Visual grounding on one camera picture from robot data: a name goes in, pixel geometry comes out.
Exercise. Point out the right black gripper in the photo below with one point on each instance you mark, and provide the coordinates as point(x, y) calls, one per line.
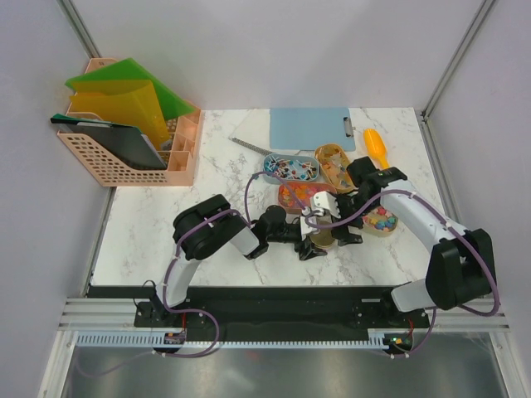
point(338, 231)

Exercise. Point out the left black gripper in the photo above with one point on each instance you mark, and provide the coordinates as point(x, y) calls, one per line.
point(309, 251)

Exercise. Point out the gold jar lid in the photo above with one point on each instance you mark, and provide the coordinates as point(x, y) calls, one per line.
point(323, 239)

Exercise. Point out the beige tray colourful candies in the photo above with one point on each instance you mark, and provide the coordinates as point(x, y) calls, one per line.
point(379, 222)

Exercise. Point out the pink tray star candies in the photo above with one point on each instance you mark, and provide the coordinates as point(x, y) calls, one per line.
point(301, 191)

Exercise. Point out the blue tray of lollipops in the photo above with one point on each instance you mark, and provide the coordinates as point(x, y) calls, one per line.
point(296, 168)

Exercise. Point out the orange plastic scoop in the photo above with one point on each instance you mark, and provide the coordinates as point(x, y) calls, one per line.
point(375, 147)

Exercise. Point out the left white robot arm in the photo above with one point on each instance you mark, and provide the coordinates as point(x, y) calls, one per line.
point(203, 229)

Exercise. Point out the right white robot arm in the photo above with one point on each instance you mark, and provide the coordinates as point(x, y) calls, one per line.
point(461, 265)

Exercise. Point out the yellow tray jelly candies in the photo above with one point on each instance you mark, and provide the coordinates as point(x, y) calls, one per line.
point(333, 163)

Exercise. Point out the blue clipboard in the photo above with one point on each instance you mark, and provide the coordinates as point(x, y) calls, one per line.
point(305, 129)

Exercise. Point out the white spiral notebook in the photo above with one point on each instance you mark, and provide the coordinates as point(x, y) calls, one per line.
point(255, 131)

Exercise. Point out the black folder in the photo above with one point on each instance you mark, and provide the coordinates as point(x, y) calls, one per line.
point(126, 142)

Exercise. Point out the yellow plastic folder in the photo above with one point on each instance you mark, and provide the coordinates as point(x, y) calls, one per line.
point(138, 108)

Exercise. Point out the pink file organizer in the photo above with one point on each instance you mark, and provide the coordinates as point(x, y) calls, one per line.
point(180, 153)

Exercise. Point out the green plastic folder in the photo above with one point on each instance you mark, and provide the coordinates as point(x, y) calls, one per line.
point(106, 75)

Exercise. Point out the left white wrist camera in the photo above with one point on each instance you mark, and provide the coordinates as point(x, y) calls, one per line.
point(308, 222)

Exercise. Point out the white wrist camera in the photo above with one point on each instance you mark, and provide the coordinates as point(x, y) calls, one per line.
point(324, 203)
point(308, 222)

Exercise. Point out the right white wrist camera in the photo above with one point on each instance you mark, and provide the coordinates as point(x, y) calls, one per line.
point(324, 203)

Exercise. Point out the white cable duct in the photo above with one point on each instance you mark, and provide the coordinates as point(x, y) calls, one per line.
point(374, 340)

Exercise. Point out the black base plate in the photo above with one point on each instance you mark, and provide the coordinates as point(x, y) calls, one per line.
point(231, 313)

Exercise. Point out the aluminium frame rail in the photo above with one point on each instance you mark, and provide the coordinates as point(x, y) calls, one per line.
point(119, 314)

